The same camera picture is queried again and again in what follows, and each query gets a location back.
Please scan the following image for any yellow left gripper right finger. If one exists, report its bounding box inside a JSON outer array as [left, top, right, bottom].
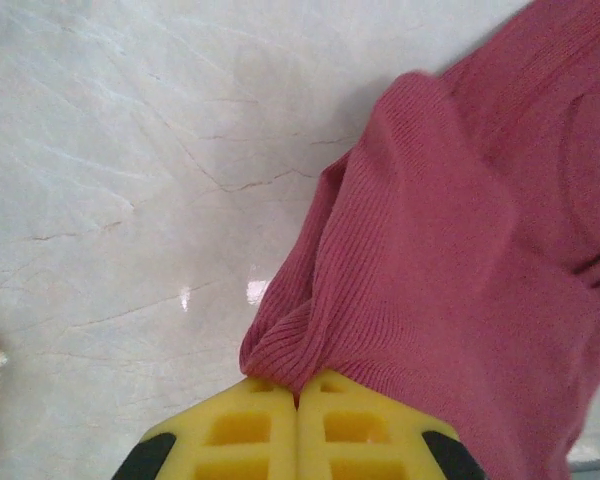
[[294, 369, 486, 480]]

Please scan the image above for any red tank top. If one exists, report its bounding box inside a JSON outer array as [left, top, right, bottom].
[[238, 0, 600, 480]]

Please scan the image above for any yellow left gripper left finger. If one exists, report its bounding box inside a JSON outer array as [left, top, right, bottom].
[[114, 377, 299, 480]]

